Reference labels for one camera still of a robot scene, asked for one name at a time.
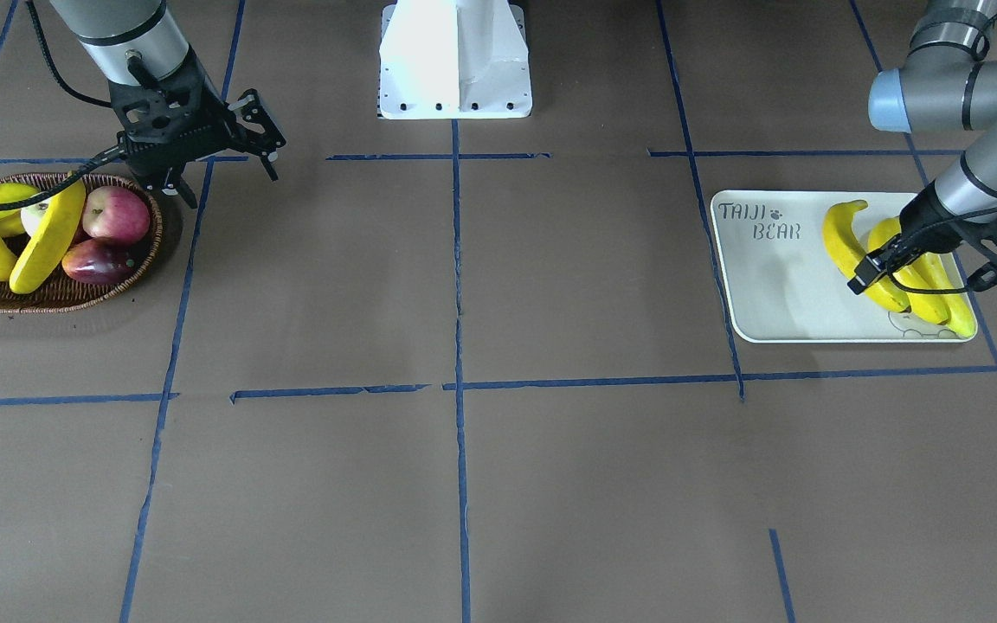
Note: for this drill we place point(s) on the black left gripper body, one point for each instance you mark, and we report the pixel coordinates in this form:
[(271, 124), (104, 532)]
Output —
[(925, 222)]

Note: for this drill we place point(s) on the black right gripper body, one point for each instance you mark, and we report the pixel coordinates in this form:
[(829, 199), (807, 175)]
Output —
[(204, 97)]

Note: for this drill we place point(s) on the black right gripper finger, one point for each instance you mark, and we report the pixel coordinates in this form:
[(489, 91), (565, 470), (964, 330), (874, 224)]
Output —
[(255, 132), (174, 184)]

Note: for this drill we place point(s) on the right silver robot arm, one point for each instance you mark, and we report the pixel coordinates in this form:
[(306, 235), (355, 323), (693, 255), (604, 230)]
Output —
[(107, 30)]

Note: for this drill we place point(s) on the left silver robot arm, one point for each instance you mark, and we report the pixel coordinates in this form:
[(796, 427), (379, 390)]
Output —
[(946, 83)]

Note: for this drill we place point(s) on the woven wicker basket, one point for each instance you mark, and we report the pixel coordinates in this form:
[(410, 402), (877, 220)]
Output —
[(60, 294)]

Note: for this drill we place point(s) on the pink red apple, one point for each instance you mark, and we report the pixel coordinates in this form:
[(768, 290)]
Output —
[(117, 214)]

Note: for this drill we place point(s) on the white bear tray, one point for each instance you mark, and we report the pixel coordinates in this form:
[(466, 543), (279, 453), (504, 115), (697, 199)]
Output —
[(781, 285)]

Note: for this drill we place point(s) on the dark red apple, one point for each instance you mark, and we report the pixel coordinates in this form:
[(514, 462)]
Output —
[(95, 262)]

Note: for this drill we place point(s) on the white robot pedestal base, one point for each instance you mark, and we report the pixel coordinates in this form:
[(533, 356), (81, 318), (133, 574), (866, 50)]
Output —
[(454, 60)]

